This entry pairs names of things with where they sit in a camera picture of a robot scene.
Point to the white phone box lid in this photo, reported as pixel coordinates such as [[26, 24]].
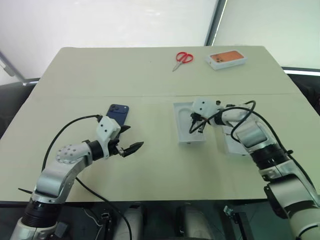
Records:
[[232, 147]]

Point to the white phone box base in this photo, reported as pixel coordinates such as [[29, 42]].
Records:
[[185, 130]]

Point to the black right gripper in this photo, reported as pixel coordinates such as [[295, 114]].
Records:
[[197, 117]]

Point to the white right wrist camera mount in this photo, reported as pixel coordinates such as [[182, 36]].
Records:
[[203, 106]]

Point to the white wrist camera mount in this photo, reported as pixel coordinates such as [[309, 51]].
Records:
[[106, 128], [203, 106]]

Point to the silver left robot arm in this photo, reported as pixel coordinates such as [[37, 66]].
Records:
[[62, 172]]

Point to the metal table clamp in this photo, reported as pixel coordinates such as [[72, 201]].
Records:
[[228, 212]]

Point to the dark blue smartphone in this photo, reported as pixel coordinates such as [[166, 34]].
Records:
[[120, 112]]

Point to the grey rounded shape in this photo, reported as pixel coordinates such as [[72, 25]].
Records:
[[196, 222], [133, 222]]

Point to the grey metal bar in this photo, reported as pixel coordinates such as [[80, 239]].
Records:
[[10, 65]]

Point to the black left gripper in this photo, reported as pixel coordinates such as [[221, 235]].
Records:
[[114, 146]]

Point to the black table leg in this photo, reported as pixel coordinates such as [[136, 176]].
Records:
[[241, 225]]

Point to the white box with orange phone print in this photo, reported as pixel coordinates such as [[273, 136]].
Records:
[[226, 58]]

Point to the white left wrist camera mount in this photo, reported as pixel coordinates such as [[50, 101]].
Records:
[[106, 128]]

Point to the dark window frame post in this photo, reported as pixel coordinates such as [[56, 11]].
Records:
[[215, 22]]

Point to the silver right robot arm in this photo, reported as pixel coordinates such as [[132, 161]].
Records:
[[252, 135]]

